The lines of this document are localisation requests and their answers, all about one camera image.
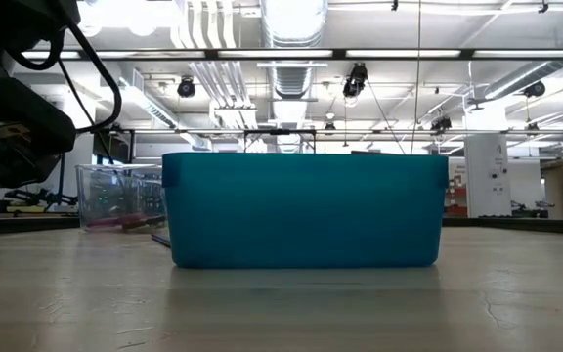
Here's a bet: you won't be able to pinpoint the clear plastic container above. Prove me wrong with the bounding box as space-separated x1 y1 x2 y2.
74 163 168 235

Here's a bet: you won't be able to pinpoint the black hanging spotlight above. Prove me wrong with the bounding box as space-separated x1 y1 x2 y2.
176 74 197 100
341 62 369 100
429 114 454 134
522 79 547 100

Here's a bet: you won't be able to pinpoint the large blue plastic bin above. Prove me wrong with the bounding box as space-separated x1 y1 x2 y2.
161 152 450 269

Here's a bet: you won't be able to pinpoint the red-handled scissors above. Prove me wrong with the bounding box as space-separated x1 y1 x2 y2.
84 212 166 232

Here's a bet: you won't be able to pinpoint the dark left arm cable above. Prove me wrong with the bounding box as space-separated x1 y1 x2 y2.
5 22 124 136

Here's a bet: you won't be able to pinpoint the white pillar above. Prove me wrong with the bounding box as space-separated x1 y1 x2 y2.
464 134 512 219

